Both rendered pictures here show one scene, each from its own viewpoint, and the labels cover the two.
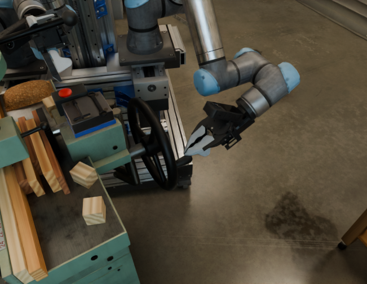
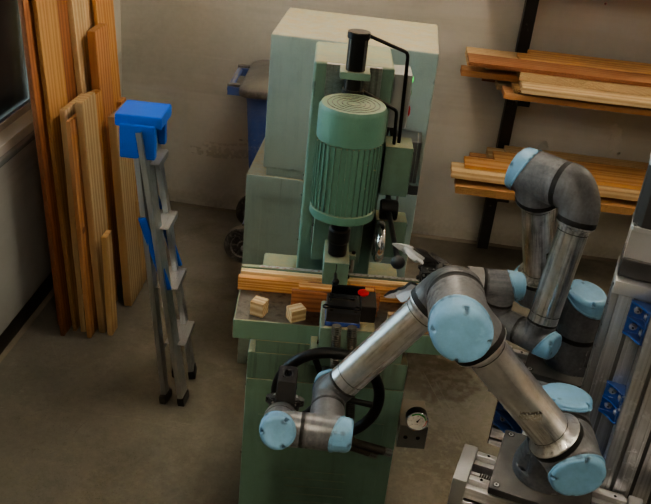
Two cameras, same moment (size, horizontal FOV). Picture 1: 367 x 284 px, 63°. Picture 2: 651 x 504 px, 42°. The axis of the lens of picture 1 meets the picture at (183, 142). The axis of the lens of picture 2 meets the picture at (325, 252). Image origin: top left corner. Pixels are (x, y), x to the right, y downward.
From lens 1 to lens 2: 2.10 m
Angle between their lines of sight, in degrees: 87
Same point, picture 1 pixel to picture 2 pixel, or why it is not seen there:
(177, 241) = not seen: outside the picture
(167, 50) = (514, 486)
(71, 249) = (245, 299)
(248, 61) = (322, 409)
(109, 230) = (242, 313)
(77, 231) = not seen: hidden behind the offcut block
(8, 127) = (336, 260)
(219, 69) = (324, 377)
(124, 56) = (519, 438)
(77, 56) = not seen: hidden behind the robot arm
